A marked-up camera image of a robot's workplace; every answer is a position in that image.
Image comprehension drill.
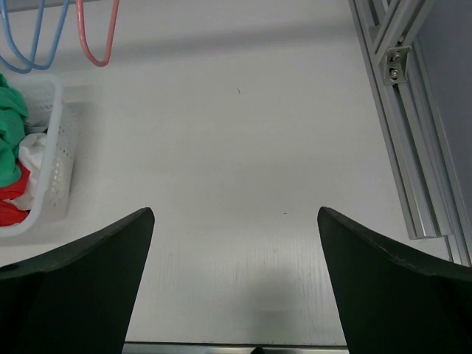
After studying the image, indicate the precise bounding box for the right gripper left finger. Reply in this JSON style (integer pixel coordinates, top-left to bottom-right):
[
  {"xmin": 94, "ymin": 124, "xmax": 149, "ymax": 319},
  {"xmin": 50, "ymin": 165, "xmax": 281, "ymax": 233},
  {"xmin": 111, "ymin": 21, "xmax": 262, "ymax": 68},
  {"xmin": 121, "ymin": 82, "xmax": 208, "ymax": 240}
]
[{"xmin": 1, "ymin": 208, "xmax": 154, "ymax": 353}]

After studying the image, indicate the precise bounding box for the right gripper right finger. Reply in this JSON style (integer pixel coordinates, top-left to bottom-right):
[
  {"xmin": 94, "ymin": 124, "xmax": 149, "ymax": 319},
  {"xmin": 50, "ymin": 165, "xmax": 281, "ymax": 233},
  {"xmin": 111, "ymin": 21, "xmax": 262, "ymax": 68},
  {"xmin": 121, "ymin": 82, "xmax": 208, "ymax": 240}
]
[{"xmin": 317, "ymin": 207, "xmax": 471, "ymax": 353}]

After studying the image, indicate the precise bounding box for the red tank top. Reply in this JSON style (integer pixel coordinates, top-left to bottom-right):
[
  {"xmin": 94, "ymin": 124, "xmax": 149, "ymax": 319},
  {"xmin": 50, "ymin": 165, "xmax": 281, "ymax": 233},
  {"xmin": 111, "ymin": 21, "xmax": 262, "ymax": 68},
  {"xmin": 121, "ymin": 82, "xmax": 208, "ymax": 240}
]
[{"xmin": 0, "ymin": 162, "xmax": 31, "ymax": 228}]

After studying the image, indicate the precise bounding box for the white tank top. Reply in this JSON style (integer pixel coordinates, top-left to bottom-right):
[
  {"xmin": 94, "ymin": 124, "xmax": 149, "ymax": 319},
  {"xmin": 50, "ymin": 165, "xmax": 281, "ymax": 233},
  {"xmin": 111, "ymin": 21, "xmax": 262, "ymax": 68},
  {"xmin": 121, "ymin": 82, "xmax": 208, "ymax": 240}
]
[{"xmin": 14, "ymin": 133, "xmax": 47, "ymax": 211}]

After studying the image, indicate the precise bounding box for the green tank top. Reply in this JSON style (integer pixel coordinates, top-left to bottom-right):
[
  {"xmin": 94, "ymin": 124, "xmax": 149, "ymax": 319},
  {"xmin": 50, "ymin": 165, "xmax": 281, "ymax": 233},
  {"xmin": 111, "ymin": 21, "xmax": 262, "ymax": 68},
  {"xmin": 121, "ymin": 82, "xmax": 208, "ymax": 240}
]
[{"xmin": 1, "ymin": 74, "xmax": 29, "ymax": 187}]

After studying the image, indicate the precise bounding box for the light blue hanger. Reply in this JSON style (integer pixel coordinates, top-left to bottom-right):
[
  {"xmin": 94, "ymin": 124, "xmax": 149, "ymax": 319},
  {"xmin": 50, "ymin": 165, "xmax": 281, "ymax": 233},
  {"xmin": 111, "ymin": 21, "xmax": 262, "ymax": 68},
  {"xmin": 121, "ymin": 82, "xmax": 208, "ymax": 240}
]
[
  {"xmin": 1, "ymin": 0, "xmax": 46, "ymax": 74},
  {"xmin": 3, "ymin": 0, "xmax": 71, "ymax": 71}
]

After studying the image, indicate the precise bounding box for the grey tank top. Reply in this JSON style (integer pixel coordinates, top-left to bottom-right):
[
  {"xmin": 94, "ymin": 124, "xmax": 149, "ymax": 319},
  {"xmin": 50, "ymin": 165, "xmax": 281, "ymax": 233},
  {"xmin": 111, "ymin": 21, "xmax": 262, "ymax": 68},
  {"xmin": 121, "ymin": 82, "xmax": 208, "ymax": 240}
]
[{"xmin": 25, "ymin": 124, "xmax": 48, "ymax": 135}]

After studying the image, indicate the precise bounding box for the white plastic basket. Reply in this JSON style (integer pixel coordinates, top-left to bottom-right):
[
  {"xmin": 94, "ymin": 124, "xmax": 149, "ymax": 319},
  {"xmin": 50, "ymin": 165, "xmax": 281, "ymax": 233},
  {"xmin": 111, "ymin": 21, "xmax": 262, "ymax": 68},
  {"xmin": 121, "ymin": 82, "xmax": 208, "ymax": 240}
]
[{"xmin": 1, "ymin": 74, "xmax": 78, "ymax": 237}]

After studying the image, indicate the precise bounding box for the aluminium front rail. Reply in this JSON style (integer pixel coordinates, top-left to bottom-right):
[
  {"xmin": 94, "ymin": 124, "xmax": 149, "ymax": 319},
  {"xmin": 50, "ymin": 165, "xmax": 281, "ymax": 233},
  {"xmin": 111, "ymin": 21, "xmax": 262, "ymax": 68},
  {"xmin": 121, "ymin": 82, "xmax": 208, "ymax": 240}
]
[{"xmin": 122, "ymin": 342, "xmax": 349, "ymax": 354}]

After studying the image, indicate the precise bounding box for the aluminium frame right post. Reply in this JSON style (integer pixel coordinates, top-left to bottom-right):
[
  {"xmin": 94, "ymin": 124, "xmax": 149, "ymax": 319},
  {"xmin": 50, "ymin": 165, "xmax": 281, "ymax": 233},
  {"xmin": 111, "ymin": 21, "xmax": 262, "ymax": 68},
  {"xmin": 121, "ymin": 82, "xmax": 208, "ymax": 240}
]
[{"xmin": 350, "ymin": 1, "xmax": 471, "ymax": 266}]

